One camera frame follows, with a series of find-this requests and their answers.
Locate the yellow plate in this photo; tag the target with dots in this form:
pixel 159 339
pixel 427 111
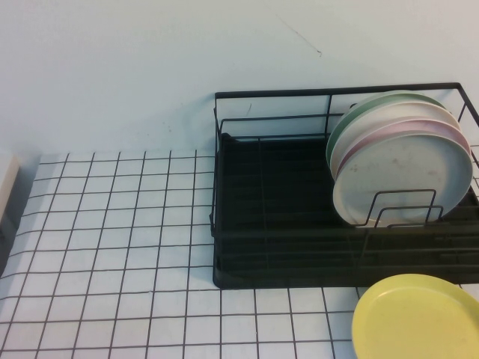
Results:
pixel 411 318

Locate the green plate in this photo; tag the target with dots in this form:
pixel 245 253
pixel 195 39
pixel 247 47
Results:
pixel 340 131

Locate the cream white plate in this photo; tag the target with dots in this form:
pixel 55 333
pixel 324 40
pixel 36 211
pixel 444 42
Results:
pixel 359 119

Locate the pale grey plate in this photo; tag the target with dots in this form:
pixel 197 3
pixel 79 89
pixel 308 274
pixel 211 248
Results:
pixel 404 172

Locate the pink plate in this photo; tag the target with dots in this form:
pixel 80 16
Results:
pixel 411 123

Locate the black plastic drip tray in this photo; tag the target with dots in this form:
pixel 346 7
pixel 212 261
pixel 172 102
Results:
pixel 280 179

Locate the white grid pattern tablecloth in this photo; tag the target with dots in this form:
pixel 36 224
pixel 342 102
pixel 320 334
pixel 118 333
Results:
pixel 112 261

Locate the beige board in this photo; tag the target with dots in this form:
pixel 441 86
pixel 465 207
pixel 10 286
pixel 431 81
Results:
pixel 7 187

